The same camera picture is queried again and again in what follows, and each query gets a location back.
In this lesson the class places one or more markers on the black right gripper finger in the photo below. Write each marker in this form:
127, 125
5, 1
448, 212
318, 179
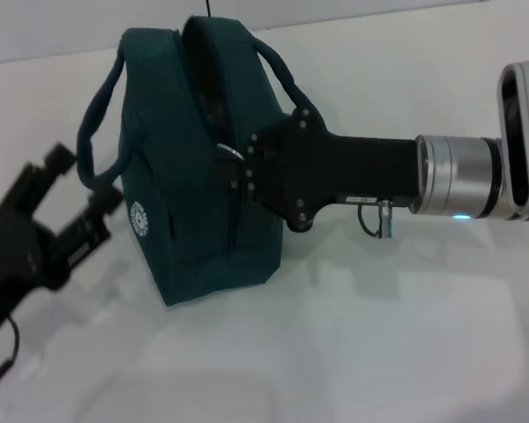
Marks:
248, 153
238, 178

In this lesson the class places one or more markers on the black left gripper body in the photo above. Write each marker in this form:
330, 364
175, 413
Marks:
13, 255

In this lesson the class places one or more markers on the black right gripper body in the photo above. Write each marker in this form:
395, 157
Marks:
335, 167

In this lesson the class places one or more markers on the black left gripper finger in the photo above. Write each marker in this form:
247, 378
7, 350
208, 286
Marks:
39, 176
88, 224

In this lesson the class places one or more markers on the dark teal fabric lunch bag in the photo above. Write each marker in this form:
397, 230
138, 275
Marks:
167, 132

